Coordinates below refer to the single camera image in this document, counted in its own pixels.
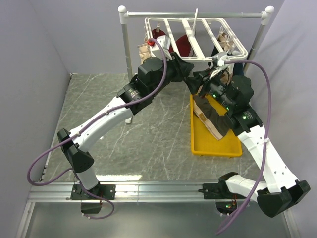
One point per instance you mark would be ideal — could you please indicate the patterned beige red underwear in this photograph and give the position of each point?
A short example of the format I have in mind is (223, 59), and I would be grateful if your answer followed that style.
(225, 41)

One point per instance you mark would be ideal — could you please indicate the brown beige underwear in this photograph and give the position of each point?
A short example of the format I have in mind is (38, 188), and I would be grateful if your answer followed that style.
(207, 114)

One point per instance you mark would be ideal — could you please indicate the yellow plastic tray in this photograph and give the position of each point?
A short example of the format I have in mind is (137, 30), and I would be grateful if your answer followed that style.
(203, 143)

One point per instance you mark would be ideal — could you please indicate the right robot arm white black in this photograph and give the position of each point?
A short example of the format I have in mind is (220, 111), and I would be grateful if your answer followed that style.
(224, 106)

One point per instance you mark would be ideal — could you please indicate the navy blue underwear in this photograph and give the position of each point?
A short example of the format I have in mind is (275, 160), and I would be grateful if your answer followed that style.
(238, 67)

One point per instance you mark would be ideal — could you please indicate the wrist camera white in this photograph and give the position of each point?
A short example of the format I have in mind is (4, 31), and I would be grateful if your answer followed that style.
(159, 47)
(219, 65)

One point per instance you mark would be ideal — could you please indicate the beige underwear on hanger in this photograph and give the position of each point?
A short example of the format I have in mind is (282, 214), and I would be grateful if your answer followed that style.
(144, 52)

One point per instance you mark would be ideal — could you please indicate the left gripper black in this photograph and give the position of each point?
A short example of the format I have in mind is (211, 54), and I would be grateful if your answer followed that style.
(183, 69)

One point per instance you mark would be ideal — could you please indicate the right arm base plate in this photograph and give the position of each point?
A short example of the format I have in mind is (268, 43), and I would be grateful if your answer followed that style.
(217, 191)

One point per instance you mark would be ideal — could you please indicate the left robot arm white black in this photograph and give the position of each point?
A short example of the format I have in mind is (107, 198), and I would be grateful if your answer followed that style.
(152, 76)

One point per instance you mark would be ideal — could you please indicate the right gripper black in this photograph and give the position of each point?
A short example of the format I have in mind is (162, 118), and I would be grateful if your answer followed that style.
(194, 83)

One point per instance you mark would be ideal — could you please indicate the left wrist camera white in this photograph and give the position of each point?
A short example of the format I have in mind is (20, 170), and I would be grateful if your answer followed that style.
(159, 47)

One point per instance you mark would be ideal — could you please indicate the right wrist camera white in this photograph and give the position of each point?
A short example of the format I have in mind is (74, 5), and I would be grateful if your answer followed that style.
(219, 65)

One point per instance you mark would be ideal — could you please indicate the red lace bra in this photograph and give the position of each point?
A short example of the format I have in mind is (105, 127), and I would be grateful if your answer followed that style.
(183, 44)

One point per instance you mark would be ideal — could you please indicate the aluminium mounting rail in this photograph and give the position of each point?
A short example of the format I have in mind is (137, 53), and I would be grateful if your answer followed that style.
(127, 191)

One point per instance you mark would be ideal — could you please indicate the white clip drying hanger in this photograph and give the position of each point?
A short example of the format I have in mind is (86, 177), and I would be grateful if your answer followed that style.
(189, 22)

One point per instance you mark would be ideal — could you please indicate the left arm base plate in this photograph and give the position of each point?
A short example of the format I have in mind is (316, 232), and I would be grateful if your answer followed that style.
(105, 191)

